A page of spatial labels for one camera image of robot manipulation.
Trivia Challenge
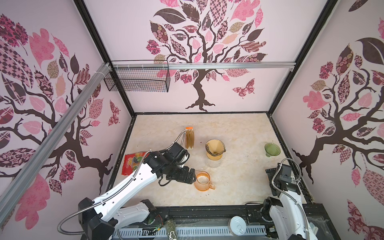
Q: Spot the orange glass pitcher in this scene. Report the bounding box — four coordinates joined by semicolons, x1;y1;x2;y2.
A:
194;171;216;192

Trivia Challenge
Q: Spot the brown paper coffee filter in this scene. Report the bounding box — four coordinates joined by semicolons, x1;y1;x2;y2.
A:
206;139;224;156

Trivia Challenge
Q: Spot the clear glass carafe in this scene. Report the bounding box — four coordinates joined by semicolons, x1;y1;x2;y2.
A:
207;159;223;168

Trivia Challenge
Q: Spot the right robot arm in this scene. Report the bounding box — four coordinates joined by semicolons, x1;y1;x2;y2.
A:
261;163;318;240

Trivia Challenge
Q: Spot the green glass dripper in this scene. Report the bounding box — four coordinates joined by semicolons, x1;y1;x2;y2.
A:
265;143;281;158

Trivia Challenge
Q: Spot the red snack packet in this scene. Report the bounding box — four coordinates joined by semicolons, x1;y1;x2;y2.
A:
121;152;146;176

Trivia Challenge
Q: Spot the white paper cup lid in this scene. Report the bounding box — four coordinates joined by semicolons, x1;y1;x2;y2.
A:
229;216;247;236

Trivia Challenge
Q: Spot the black wire basket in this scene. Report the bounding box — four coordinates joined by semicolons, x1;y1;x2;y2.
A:
104;60;171;93

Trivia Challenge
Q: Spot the left aluminium rail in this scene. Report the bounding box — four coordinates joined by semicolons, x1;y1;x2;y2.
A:
1;63;111;224

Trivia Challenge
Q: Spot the aluminium rail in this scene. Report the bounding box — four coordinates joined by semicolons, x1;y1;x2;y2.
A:
113;61;296;70
1;63;111;224

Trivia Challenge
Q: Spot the back aluminium rail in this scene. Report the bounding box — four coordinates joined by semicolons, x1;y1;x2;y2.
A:
113;61;296;70

